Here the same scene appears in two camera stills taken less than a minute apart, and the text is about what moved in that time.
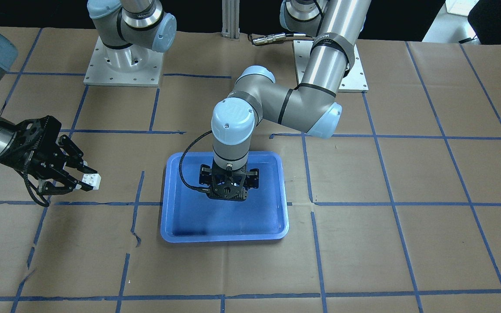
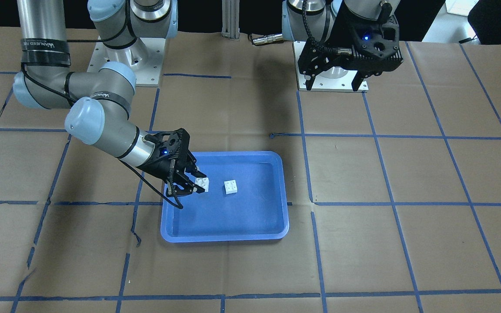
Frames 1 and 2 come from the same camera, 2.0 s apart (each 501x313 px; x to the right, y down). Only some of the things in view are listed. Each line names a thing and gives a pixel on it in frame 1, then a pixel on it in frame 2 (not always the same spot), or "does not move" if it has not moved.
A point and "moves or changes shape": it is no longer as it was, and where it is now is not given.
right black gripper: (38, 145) → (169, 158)
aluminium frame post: (231, 19) does not move
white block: (92, 179) moves or changes shape
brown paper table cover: (418, 202) does not move
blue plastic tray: (188, 215) does not move
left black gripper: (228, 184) → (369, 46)
